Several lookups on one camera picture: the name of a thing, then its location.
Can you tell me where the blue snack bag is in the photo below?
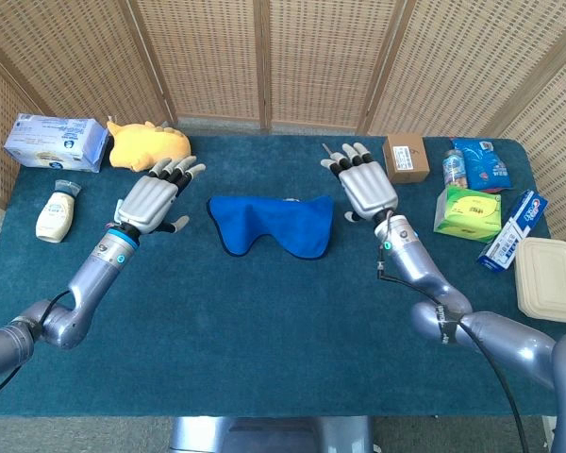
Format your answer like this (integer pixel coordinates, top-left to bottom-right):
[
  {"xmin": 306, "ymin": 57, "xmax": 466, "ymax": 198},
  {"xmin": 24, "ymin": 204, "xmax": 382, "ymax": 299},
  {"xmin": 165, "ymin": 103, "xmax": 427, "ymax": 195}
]
[{"xmin": 450, "ymin": 137, "xmax": 514, "ymax": 193}]

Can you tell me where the pale blue carton box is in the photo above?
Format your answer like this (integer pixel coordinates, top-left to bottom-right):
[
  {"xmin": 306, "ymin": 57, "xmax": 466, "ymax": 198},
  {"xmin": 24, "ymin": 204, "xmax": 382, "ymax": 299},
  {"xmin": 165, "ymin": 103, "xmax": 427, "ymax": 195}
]
[{"xmin": 3, "ymin": 112, "xmax": 110, "ymax": 175}]

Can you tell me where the teal table carpet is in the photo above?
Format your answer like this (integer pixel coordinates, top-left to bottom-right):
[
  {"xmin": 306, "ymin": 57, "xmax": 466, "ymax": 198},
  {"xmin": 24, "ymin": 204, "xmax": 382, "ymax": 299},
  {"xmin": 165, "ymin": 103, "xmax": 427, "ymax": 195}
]
[{"xmin": 0, "ymin": 135, "xmax": 556, "ymax": 419}]

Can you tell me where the green tissue box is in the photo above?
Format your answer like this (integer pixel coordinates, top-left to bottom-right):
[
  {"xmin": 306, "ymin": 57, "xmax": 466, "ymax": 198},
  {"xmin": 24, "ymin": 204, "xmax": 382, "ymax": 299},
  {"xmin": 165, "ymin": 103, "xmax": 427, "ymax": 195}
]
[{"xmin": 432, "ymin": 185, "xmax": 503, "ymax": 243}]

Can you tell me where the silver robot torso base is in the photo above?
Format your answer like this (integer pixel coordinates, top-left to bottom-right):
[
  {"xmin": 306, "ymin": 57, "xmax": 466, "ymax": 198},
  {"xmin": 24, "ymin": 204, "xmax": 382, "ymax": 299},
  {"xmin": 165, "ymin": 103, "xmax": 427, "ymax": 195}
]
[{"xmin": 168, "ymin": 415, "xmax": 375, "ymax": 453}]

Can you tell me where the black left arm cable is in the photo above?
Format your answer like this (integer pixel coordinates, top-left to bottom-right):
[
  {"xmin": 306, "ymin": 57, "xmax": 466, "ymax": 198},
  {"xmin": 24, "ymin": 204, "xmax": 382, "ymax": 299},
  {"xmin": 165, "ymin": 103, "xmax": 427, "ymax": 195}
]
[{"xmin": 0, "ymin": 290, "xmax": 72, "ymax": 407}]

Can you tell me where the yellow plush toy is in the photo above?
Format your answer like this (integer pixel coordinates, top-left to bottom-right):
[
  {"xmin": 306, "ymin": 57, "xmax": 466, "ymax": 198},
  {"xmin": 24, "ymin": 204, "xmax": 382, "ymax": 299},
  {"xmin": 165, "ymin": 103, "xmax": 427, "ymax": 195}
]
[{"xmin": 105, "ymin": 120, "xmax": 192, "ymax": 173}]

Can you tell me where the woven bamboo folding screen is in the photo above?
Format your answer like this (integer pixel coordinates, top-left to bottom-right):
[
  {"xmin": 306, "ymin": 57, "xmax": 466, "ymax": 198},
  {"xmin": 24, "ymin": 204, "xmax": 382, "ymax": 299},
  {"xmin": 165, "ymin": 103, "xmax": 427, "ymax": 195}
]
[{"xmin": 0, "ymin": 0, "xmax": 566, "ymax": 345}]

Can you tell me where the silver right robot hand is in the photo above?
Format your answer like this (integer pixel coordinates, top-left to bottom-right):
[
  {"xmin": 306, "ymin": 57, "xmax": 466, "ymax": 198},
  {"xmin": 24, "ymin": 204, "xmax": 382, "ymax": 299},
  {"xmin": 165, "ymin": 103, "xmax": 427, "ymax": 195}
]
[{"xmin": 320, "ymin": 143, "xmax": 400, "ymax": 223}]

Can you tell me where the brown cardboard box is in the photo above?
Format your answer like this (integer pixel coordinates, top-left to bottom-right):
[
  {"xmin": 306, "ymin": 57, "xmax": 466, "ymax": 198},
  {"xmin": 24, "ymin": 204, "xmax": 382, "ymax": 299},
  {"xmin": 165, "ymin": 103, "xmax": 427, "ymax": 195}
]
[{"xmin": 381, "ymin": 132, "xmax": 431, "ymax": 185}]

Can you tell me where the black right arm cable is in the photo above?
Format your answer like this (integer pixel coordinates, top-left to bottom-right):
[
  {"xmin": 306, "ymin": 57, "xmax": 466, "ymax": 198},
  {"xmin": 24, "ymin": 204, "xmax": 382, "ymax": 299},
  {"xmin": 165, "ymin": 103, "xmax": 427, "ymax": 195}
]
[{"xmin": 375, "ymin": 214, "xmax": 529, "ymax": 453}]

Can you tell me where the blue white toothpaste box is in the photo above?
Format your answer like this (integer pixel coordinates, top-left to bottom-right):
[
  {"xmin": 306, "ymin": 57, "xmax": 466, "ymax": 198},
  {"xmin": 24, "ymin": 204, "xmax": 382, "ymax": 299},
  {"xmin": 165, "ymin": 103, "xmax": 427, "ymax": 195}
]
[{"xmin": 475, "ymin": 189, "xmax": 550, "ymax": 275}]

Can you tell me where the clear snack jar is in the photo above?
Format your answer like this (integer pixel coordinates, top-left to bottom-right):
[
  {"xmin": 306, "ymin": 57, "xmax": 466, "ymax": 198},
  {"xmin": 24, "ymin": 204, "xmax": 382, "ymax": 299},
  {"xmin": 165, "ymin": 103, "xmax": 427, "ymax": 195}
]
[{"xmin": 441, "ymin": 148, "xmax": 468, "ymax": 190}]

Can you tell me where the blue cloth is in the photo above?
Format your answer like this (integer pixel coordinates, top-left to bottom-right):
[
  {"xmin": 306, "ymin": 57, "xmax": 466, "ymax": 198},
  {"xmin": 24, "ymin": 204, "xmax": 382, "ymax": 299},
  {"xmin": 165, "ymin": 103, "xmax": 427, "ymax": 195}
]
[{"xmin": 207, "ymin": 194, "xmax": 336, "ymax": 260}]

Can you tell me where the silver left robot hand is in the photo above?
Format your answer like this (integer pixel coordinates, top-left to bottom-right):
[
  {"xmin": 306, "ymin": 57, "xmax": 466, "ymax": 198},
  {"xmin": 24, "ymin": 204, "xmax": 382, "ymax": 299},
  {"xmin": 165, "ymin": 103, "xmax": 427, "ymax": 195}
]
[{"xmin": 114, "ymin": 157, "xmax": 208, "ymax": 236}]

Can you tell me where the cream lidded food container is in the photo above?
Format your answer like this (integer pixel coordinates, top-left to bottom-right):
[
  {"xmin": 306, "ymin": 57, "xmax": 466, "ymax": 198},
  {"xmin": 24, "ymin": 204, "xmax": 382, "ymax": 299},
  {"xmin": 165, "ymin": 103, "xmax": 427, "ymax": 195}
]
[{"xmin": 513, "ymin": 237, "xmax": 566, "ymax": 325}]

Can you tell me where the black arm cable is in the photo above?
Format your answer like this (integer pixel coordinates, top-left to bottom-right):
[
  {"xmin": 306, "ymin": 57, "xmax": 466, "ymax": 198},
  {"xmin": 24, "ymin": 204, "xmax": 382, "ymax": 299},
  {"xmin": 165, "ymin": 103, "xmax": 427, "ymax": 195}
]
[
  {"xmin": 0, "ymin": 290, "xmax": 72, "ymax": 407},
  {"xmin": 375, "ymin": 214, "xmax": 529, "ymax": 453}
]

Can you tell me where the cream squeeze bottle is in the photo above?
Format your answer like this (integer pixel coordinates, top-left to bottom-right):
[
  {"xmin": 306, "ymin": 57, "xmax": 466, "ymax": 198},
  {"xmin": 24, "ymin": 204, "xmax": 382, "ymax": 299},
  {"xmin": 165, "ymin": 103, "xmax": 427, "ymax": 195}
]
[{"xmin": 35, "ymin": 179, "xmax": 83, "ymax": 243}]

